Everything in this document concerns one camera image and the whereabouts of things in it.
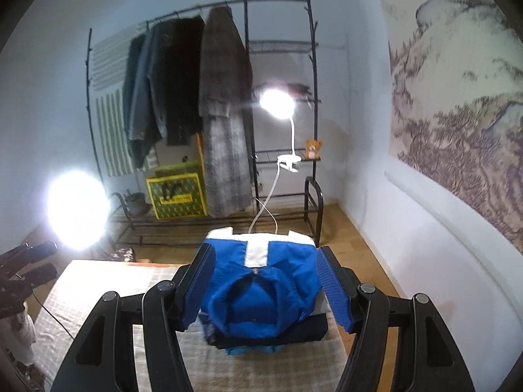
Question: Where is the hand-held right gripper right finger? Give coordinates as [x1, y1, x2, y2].
[316, 246, 475, 392]

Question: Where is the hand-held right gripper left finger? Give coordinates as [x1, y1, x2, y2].
[51, 243, 217, 392]

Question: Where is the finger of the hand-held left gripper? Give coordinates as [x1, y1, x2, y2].
[18, 263, 59, 291]
[10, 240, 59, 261]

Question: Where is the white and blue jacket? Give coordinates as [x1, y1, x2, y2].
[198, 229, 329, 340]

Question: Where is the black metal clothes rack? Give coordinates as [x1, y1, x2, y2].
[84, 0, 326, 251]

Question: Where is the person's left hand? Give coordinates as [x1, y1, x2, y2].
[0, 302, 37, 367]

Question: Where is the navy folded garment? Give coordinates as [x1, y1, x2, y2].
[204, 312, 330, 349]

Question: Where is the dark speckled cloth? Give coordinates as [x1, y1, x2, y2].
[107, 246, 136, 263]

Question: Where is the light blue folded garment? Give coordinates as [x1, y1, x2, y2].
[225, 343, 287, 357]

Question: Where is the dark pot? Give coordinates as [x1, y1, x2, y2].
[124, 189, 150, 218]

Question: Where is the grey box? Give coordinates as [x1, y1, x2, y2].
[157, 145, 200, 168]

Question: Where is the green striped white towel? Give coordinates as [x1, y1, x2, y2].
[91, 22, 148, 91]
[95, 91, 159, 177]

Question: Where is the brown teddy bear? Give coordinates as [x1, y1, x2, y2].
[304, 139, 325, 160]

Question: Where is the dark teal jacket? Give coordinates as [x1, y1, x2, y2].
[122, 34, 153, 169]

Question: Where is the grey plaid coat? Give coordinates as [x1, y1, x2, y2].
[198, 5, 255, 218]

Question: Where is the white clamp lamp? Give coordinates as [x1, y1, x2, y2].
[248, 87, 304, 236]

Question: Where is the blue denim jacket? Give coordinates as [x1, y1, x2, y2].
[130, 20, 174, 161]

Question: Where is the black jacket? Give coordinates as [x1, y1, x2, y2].
[162, 15, 206, 148]

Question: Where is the black cable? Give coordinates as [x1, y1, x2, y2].
[30, 289, 77, 340]

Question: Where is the ring light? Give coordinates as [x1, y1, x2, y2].
[46, 169, 112, 253]

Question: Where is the landscape wall mural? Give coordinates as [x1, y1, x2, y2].
[383, 0, 523, 254]

